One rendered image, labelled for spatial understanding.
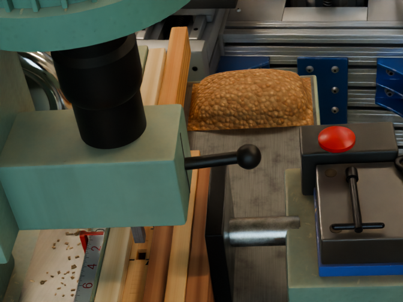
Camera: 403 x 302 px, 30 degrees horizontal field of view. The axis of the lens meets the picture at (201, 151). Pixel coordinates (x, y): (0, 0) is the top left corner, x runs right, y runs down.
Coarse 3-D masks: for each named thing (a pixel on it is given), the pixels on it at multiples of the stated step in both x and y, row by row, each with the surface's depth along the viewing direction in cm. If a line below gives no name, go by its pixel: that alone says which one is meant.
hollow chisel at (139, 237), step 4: (132, 228) 64; (136, 228) 64; (140, 228) 64; (144, 228) 65; (132, 232) 64; (136, 232) 64; (140, 232) 64; (144, 232) 65; (136, 236) 64; (140, 236) 64; (144, 236) 65; (136, 240) 65; (140, 240) 64; (144, 240) 64
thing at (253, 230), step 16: (224, 176) 63; (208, 192) 62; (224, 192) 62; (208, 208) 61; (224, 208) 61; (208, 224) 59; (224, 224) 60; (240, 224) 63; (256, 224) 63; (272, 224) 63; (288, 224) 63; (208, 240) 59; (224, 240) 59; (240, 240) 63; (256, 240) 63; (272, 240) 63; (208, 256) 60; (224, 256) 60; (224, 272) 61; (224, 288) 62
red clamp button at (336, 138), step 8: (328, 128) 62; (336, 128) 62; (344, 128) 62; (320, 136) 61; (328, 136) 61; (336, 136) 61; (344, 136) 61; (352, 136) 61; (320, 144) 61; (328, 144) 61; (336, 144) 60; (344, 144) 60; (352, 144) 61; (336, 152) 60
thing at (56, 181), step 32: (32, 128) 59; (64, 128) 58; (160, 128) 57; (0, 160) 56; (32, 160) 56; (64, 160) 55; (96, 160) 55; (128, 160) 55; (160, 160) 54; (32, 192) 57; (64, 192) 57; (96, 192) 57; (128, 192) 57; (160, 192) 56; (32, 224) 60; (64, 224) 59; (96, 224) 59; (128, 224) 59; (160, 224) 59
